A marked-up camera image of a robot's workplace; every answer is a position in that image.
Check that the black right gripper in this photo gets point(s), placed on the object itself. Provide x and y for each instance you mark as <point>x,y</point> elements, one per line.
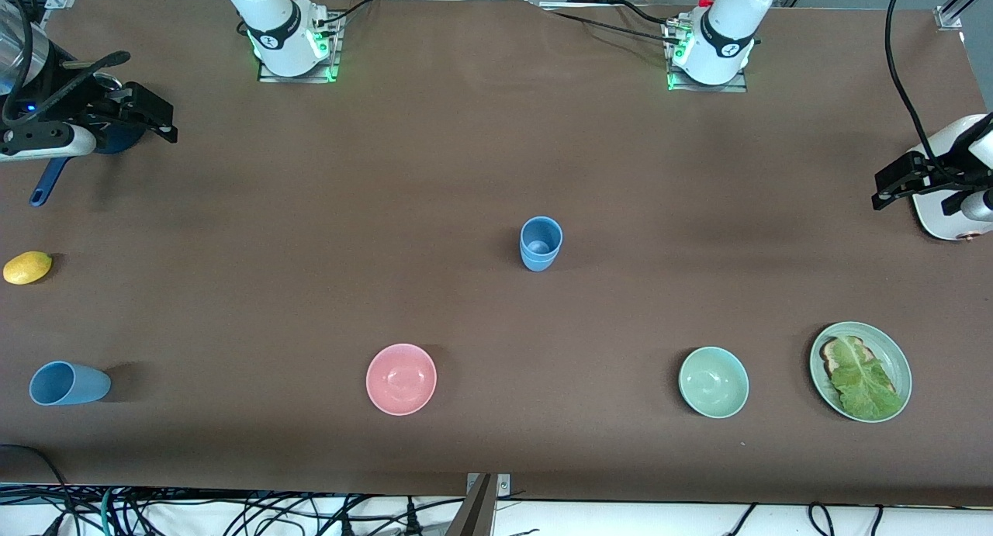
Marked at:
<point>68,94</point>

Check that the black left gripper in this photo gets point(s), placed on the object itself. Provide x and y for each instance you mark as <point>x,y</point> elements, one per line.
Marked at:
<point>943,173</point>

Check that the blue plastic cup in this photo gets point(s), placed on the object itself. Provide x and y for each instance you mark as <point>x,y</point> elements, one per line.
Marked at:
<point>70,384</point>
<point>541,232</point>

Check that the blue cup with paper scrap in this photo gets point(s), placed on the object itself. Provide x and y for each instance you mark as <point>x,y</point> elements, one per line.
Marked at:
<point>539,264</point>

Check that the white toaster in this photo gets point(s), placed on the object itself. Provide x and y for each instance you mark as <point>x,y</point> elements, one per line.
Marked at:
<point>935,222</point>

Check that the blue saucepan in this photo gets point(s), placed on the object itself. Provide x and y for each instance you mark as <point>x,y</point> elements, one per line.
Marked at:
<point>50,183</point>

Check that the pale green plate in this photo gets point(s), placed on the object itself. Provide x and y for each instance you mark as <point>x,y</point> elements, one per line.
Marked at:
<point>883,339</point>

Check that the toast slice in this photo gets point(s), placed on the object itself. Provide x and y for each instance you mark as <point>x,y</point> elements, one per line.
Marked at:
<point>832,357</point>

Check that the yellow lemon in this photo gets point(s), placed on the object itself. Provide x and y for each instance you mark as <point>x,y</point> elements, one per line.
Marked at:
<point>27,268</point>

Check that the green lettuce leaf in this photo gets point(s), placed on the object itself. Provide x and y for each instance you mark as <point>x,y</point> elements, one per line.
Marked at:
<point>861,385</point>

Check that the pale green bowl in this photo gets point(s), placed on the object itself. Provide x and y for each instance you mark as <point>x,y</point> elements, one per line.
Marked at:
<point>714,382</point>

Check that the brown table mat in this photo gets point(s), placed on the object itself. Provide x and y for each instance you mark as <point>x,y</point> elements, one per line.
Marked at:
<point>496,171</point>

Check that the pink bowl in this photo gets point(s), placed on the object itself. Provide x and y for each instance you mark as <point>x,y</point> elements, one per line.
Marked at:
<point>401,379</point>

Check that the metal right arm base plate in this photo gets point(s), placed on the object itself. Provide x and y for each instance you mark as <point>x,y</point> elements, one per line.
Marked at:
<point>302,79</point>

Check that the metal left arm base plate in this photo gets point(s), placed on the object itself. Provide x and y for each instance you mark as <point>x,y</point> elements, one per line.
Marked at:
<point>733,87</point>

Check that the small metal bracket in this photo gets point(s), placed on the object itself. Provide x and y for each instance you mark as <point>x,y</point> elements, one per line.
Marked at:
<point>504,485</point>

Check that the dark camera post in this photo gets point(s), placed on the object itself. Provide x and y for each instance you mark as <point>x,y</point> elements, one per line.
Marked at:
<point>475,513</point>

